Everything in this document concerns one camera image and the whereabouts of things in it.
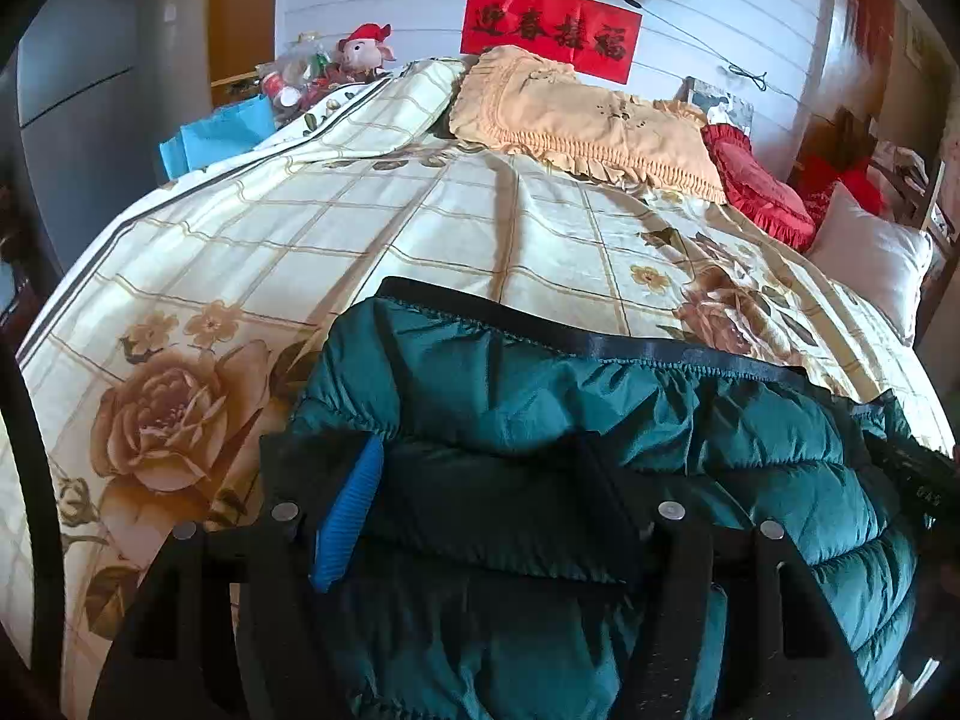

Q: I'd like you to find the beige frilled pillow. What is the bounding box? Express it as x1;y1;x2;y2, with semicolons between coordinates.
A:
448;45;729;206

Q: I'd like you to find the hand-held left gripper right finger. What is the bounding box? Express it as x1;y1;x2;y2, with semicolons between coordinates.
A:
576;433;875;720

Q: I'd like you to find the teal puffer jacket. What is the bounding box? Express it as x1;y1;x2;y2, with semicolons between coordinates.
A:
289;277;947;720

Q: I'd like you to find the red heart-shaped pillow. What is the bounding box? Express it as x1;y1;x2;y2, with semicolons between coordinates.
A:
701;124;819;253

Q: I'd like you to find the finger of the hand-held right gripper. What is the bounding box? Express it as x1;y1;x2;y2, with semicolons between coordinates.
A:
861;429;960;535

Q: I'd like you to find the black wall cable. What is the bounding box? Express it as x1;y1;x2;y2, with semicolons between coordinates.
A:
613;0;797;100

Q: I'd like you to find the pile of bottles and toys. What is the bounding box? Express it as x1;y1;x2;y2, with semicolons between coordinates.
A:
255;33;347;119

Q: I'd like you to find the red wall banner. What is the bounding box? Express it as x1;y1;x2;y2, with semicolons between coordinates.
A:
461;0;644;86

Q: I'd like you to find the white satin pillow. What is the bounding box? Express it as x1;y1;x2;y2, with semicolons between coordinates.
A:
806;181;935;347

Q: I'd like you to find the red cloth bundle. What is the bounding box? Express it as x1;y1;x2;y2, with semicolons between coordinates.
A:
793;156;887;220

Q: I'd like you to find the wooden chair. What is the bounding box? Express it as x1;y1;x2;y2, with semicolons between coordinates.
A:
862;116;960;260

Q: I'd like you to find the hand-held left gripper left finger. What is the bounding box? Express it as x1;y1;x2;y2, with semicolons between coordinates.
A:
90;433;388;720

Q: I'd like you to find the grey refrigerator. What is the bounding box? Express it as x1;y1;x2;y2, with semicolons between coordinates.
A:
15;0;218;260

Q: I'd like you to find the wooden door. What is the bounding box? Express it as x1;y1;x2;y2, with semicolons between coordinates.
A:
208;0;281;107

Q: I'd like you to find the small framed picture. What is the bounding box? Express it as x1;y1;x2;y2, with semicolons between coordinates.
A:
685;76;755;129

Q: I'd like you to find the floral checked bedsheet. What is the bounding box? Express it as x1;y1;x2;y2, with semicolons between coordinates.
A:
0;56;957;720

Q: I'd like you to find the blue bag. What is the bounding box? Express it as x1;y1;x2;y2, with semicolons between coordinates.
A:
159;96;277;182

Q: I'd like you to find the pink plush pig toy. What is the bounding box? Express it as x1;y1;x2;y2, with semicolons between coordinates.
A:
336;22;397;80

